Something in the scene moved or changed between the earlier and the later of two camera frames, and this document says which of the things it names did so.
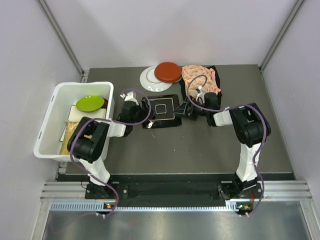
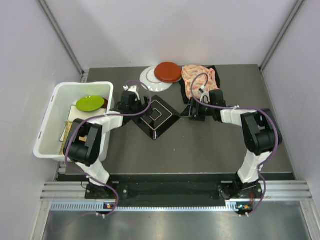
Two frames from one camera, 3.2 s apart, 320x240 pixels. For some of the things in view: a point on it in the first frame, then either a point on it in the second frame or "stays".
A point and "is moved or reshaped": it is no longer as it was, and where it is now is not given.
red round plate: [105, 104] stays
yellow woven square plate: [69, 128] stays
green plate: [89, 103] stays
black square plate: [163, 107] is moved or reshaped
